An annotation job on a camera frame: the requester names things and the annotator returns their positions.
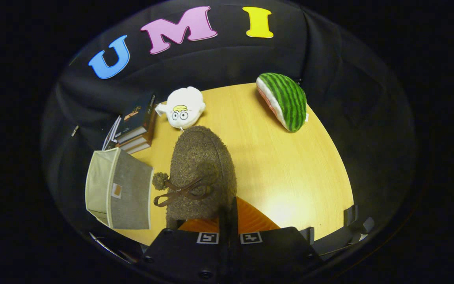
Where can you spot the brown book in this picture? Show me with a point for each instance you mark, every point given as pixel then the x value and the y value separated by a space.
pixel 134 141
pixel 137 148

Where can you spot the silver clip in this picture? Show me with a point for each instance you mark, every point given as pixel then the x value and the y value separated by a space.
pixel 75 131

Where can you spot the white booklet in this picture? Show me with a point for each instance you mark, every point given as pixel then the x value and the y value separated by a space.
pixel 110 136

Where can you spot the black hardcover book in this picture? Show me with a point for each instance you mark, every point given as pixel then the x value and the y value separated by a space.
pixel 136 114

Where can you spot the white plush toy with eyes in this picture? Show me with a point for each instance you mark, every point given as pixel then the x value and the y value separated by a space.
pixel 183 102

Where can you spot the brown fuzzy shoe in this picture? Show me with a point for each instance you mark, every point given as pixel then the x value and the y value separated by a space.
pixel 199 157

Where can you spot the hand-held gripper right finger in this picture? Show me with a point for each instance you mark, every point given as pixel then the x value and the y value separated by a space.
pixel 235 228

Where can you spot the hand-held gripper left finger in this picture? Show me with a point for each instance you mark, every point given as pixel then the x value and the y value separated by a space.
pixel 224 228

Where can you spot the watermelon slice plush toy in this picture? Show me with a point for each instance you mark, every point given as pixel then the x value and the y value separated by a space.
pixel 286 98

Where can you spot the grey fabric storage box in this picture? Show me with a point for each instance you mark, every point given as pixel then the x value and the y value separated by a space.
pixel 132 201

